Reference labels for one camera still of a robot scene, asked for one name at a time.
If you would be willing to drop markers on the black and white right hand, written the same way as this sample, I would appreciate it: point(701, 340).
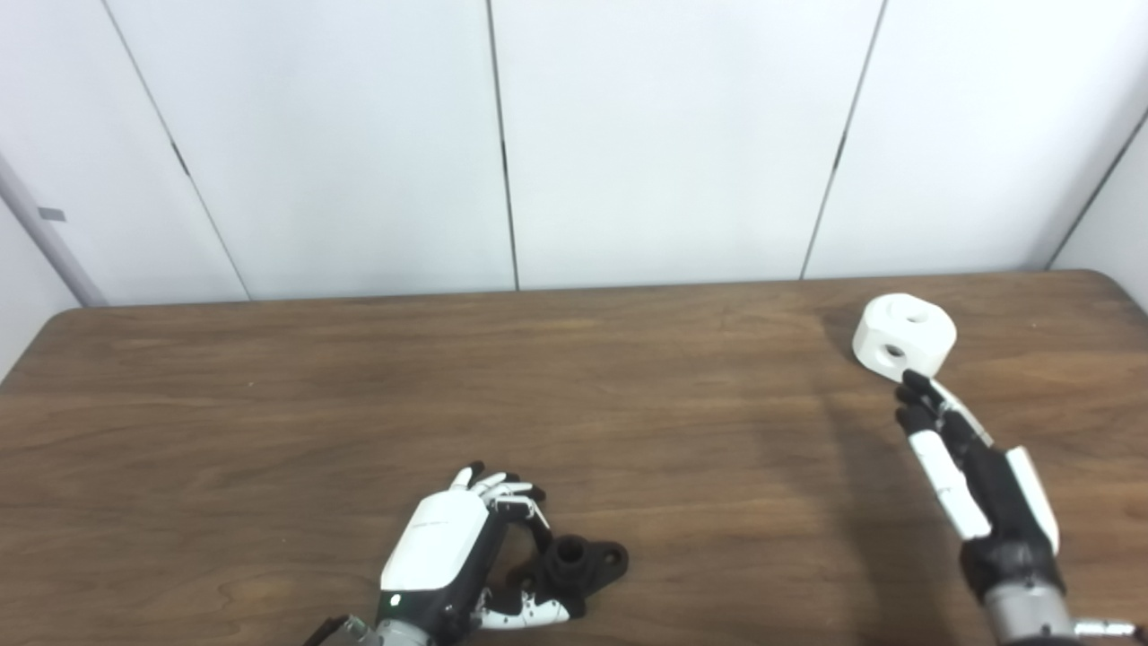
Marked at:
point(995, 502)

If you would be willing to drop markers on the grey wall post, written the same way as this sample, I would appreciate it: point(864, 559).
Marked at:
point(45, 233)

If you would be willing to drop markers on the white block with holes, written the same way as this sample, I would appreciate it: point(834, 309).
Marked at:
point(933, 345)

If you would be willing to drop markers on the black flanged holder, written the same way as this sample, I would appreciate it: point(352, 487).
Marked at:
point(574, 565)

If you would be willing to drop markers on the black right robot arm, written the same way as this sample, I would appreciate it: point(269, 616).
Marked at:
point(1027, 619)

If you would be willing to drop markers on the black and white left hand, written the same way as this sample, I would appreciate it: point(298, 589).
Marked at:
point(435, 547)

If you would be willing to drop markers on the small grey wall tag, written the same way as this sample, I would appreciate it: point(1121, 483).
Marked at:
point(52, 214)

